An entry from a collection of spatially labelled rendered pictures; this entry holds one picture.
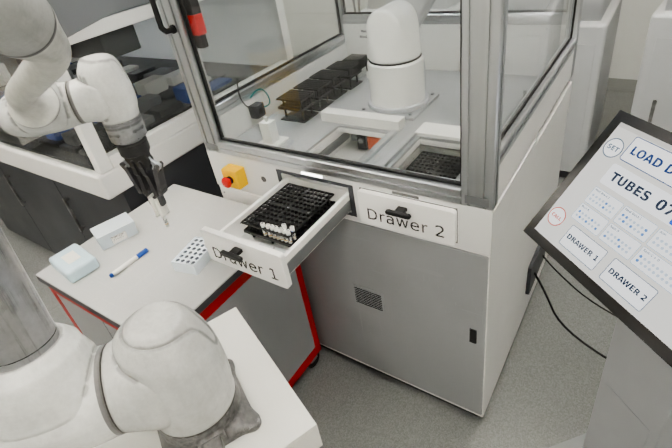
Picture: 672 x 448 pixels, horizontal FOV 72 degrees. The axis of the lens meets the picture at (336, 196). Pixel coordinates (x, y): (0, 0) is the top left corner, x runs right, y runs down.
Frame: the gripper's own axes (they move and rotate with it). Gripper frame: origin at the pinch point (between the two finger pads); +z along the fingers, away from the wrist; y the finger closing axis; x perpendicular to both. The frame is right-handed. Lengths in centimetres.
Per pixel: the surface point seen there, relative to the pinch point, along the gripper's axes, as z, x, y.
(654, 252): -6, -5, 114
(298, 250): 12.1, 2.5, 39.4
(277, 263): 9.4, -5.9, 38.0
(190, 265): 20.0, -1.9, 4.4
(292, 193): 10.3, 25.0, 27.3
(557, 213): -2, 9, 100
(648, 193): -12, 4, 113
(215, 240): 9.2, -1.2, 16.5
